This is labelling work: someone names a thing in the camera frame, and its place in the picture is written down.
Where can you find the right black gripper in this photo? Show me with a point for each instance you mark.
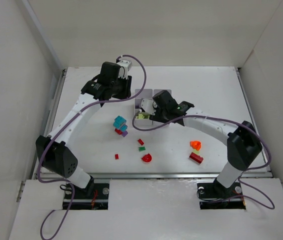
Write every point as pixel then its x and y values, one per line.
pixel 154 117

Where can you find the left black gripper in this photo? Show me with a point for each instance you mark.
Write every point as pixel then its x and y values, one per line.
pixel 125 88

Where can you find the lime green lego brick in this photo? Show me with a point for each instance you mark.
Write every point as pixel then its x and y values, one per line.
pixel 142 116

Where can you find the small red lego brick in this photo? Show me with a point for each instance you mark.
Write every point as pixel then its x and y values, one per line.
pixel 140 142

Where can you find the red round lego piece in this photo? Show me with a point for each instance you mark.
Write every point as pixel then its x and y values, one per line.
pixel 147 158

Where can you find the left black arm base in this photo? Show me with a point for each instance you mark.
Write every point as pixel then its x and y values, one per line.
pixel 94 197

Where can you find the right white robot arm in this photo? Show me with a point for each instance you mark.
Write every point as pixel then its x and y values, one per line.
pixel 240 140

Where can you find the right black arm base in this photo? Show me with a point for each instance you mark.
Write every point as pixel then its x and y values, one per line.
pixel 213 196

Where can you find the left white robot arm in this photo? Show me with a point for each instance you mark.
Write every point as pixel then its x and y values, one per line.
pixel 54 151

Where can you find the white divided sorting container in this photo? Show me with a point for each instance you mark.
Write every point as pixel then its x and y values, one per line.
pixel 147 123

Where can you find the cyan lego block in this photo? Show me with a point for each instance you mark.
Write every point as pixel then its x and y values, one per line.
pixel 120 123

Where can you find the red brick under cyan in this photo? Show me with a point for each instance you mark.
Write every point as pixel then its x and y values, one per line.
pixel 118 131

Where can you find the small purple lego brick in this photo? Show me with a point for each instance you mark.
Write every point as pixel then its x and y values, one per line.
pixel 124 134

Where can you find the small green lego piece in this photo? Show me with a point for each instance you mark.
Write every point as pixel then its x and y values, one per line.
pixel 141 149

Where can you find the orange lego piece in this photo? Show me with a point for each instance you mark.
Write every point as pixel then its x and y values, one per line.
pixel 196 144

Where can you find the pale lime lego brick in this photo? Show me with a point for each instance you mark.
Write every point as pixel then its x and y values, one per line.
pixel 196 152

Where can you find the large red lego brick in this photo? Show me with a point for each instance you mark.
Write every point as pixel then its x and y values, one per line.
pixel 198 159

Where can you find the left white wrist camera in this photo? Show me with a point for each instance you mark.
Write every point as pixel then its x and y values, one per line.
pixel 124 68

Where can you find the metal rail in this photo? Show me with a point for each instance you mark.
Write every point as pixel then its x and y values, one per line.
pixel 216 91

